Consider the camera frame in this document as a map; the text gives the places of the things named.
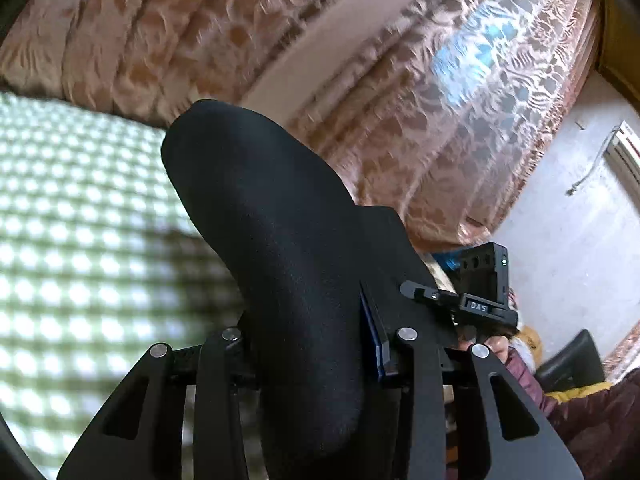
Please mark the person's right forearm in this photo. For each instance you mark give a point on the person's right forearm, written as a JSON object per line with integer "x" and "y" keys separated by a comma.
{"x": 590, "y": 425}

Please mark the blue plastic object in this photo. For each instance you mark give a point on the blue plastic object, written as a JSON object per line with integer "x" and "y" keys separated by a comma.
{"x": 450, "y": 261}

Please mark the yellow patterned cushion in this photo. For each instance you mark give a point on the yellow patterned cushion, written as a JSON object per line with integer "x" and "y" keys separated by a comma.
{"x": 529, "y": 342}

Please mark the wooden door frame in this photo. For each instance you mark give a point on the wooden door frame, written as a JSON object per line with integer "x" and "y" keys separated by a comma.
{"x": 617, "y": 45}

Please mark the brown floral curtain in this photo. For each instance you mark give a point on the brown floral curtain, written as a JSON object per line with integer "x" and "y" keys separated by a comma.
{"x": 450, "y": 110}

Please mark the black pants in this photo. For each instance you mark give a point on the black pants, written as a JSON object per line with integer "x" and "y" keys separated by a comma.
{"x": 280, "y": 240}

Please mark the person's right hand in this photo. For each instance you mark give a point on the person's right hand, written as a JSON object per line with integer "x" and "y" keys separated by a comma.
{"x": 499, "y": 346}

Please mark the white wall unit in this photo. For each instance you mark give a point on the white wall unit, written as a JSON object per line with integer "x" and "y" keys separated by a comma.
{"x": 625, "y": 152}

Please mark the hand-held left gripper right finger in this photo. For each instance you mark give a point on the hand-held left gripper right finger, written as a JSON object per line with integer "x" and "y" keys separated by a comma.
{"x": 375, "y": 345}

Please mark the black chair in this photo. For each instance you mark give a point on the black chair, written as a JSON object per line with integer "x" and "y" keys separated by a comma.
{"x": 570, "y": 360}

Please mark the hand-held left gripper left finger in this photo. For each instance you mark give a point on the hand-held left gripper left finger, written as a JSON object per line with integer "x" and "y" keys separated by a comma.
{"x": 220, "y": 375}

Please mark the green checked bedsheet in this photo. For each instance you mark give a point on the green checked bedsheet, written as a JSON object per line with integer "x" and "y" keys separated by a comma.
{"x": 90, "y": 240}

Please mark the yellow cloth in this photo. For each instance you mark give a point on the yellow cloth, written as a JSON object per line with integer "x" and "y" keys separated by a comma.
{"x": 580, "y": 392}

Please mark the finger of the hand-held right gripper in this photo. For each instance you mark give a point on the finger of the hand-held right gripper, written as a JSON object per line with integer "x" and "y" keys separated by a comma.
{"x": 425, "y": 294}

